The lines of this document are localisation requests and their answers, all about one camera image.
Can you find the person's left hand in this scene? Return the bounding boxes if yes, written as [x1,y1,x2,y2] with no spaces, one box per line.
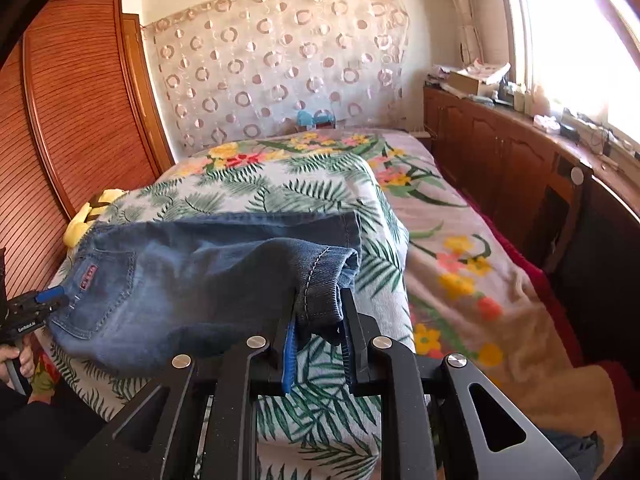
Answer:
[0,339,36,386]

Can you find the sheer circle pattern curtain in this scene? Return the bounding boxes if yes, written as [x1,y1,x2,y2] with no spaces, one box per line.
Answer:
[143,0,410,158]

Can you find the wooden sideboard cabinet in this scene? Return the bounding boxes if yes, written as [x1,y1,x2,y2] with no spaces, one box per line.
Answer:
[423,86,639,374]

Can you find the cardboard box on cabinet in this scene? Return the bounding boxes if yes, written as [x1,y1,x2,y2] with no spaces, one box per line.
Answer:
[446,61,511,96]

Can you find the window with wooden frame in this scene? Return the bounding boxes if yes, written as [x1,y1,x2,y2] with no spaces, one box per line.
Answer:
[506,0,639,142]

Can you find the wooden louvered wardrobe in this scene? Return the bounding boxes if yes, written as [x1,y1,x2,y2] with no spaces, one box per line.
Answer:
[1,0,174,297]

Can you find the yellow Pikachu plush toy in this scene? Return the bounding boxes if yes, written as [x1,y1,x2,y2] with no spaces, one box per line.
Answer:
[63,188,126,249]

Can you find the floral pink bed cover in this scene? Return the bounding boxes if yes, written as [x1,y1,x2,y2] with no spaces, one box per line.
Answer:
[29,127,626,480]

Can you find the palm leaf print blanket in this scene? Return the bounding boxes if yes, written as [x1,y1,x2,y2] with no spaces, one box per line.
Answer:
[37,153,412,479]

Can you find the pink bottle on sill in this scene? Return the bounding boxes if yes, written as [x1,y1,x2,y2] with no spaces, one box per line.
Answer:
[530,86,551,116]

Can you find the blue denim jeans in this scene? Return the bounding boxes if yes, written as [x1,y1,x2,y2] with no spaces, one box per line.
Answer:
[48,211,361,377]

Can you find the tied-back window drape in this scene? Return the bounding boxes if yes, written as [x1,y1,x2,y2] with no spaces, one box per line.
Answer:
[452,0,483,65]

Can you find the blue toy on headboard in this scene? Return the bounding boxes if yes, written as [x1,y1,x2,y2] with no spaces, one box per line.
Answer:
[296,110,335,131]

